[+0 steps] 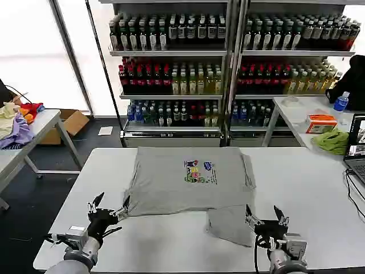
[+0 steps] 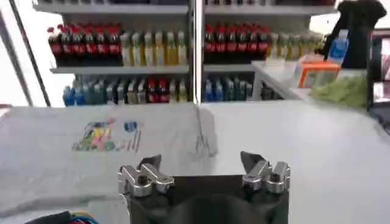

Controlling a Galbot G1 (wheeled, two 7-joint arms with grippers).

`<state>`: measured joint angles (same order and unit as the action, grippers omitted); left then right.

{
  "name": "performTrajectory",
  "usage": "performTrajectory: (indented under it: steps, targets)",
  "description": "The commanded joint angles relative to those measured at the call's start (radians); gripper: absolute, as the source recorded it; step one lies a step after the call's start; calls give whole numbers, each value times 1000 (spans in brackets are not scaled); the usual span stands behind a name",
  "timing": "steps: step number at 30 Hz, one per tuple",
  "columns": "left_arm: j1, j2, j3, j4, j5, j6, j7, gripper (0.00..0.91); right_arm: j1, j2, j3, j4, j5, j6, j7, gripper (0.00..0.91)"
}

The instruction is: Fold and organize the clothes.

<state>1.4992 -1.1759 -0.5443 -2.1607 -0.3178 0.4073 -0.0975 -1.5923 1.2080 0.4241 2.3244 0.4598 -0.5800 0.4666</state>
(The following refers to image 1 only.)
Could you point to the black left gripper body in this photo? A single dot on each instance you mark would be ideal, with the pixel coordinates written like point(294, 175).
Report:
point(99, 221)

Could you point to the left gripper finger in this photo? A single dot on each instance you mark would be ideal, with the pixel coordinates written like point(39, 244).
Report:
point(95, 203)
point(123, 210)

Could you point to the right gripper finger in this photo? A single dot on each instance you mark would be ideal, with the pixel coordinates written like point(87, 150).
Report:
point(282, 218)
point(252, 221)

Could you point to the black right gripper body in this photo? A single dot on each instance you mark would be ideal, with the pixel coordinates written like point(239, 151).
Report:
point(271, 228)

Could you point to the grey printed t-shirt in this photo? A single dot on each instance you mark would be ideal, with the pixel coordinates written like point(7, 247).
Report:
point(171, 185)

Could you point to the white paper sheet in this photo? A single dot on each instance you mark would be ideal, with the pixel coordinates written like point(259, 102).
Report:
point(105, 131)

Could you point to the cardboard box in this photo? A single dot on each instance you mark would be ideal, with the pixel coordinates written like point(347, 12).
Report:
point(71, 121)

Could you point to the green cloth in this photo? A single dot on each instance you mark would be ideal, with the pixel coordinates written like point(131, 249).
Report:
point(332, 141)

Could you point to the white side table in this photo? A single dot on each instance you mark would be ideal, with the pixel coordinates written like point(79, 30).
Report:
point(42, 125)

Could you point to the black laptop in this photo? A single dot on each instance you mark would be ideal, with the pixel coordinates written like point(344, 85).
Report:
point(356, 148)

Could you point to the orange tissue box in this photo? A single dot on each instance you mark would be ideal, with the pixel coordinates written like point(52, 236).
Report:
point(320, 123)

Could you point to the purple cloth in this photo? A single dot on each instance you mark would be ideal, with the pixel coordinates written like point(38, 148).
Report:
point(20, 132)

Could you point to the white desk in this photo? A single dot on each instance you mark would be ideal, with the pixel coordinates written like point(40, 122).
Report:
point(293, 114)

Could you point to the red orange cloth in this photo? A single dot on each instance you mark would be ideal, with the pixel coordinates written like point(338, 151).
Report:
point(31, 109)

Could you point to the cream cloth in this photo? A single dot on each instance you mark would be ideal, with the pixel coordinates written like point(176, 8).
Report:
point(7, 120)

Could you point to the blue label water bottle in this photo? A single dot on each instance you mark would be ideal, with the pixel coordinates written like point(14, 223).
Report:
point(341, 101)

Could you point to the shelf rack with bottles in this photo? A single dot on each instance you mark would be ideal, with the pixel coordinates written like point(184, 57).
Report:
point(285, 57)
point(171, 71)

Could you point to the black bag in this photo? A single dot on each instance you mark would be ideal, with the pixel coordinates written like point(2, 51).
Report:
point(349, 82)

